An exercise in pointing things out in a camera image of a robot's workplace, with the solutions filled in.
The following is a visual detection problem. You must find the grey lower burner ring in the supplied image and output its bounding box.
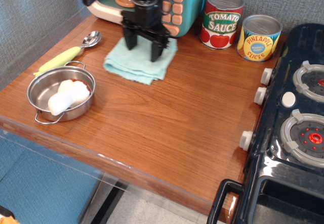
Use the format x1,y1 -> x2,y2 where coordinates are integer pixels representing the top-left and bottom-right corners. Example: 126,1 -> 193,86
279,109 -> 324,169

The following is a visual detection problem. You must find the black oven door handle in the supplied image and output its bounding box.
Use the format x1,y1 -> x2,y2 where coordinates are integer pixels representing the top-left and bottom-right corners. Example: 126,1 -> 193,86
207,179 -> 245,224

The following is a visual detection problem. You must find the white round stove button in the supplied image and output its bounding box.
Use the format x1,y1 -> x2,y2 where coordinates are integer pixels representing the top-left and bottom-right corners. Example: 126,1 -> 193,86
281,92 -> 296,108

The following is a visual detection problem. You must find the white stove knob middle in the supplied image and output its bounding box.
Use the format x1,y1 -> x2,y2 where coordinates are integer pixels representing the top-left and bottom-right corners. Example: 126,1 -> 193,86
254,87 -> 267,105

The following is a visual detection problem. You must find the white stove knob lower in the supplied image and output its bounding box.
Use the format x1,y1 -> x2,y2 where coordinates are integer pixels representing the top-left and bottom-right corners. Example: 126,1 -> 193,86
239,131 -> 253,151

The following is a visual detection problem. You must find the grey burner ring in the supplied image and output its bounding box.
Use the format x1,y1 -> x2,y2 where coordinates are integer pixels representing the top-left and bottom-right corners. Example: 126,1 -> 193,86
292,60 -> 324,103
279,109 -> 324,169

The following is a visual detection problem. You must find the toy microwave teal and cream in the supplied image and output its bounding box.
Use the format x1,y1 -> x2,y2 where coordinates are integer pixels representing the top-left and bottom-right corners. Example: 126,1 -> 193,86
88,0 -> 205,37

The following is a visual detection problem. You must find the white stove knob upper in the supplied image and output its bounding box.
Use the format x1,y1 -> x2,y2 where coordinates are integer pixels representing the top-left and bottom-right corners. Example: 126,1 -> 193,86
261,68 -> 273,86

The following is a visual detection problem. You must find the tomato sauce can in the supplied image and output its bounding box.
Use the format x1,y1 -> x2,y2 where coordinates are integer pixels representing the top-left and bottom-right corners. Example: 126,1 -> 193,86
200,0 -> 245,49

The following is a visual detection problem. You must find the dark blue toy stove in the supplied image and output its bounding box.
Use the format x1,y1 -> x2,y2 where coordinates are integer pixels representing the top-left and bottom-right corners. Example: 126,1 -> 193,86
207,23 -> 324,224

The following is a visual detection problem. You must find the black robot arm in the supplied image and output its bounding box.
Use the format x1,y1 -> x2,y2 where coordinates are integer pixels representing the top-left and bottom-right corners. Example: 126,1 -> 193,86
121,0 -> 170,62

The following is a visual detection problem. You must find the spoon with yellow-green handle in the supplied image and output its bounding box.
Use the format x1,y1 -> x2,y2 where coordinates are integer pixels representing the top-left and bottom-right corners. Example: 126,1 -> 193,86
33,31 -> 102,76

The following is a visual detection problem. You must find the orange object at corner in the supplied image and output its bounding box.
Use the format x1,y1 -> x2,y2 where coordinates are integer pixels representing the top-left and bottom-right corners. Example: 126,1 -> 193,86
0,206 -> 20,224

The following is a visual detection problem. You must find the pineapple slices can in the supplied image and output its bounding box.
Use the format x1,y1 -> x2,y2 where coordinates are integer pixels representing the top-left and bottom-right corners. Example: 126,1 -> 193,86
237,15 -> 282,62

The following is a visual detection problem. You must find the white and brown toy mushroom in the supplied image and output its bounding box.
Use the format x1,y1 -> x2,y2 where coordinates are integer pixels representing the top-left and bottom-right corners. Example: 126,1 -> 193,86
48,79 -> 91,116

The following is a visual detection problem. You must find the white stove knob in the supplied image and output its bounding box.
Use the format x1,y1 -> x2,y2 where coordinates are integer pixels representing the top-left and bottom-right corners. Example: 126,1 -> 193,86
239,131 -> 253,151
254,87 -> 267,105
261,68 -> 273,86

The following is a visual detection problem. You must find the grey upper burner ring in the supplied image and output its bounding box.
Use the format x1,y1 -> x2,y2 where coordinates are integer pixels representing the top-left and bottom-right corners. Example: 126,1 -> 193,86
292,60 -> 324,103

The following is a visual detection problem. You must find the light blue cloth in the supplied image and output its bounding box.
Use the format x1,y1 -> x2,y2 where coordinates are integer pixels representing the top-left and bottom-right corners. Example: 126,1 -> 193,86
103,36 -> 178,85

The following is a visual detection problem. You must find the small steel pan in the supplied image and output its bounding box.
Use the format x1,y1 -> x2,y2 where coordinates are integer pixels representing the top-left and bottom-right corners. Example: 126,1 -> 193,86
27,63 -> 96,125

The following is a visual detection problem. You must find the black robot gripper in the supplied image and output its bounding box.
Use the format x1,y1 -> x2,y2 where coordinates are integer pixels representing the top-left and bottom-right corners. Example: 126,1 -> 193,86
121,0 -> 170,62

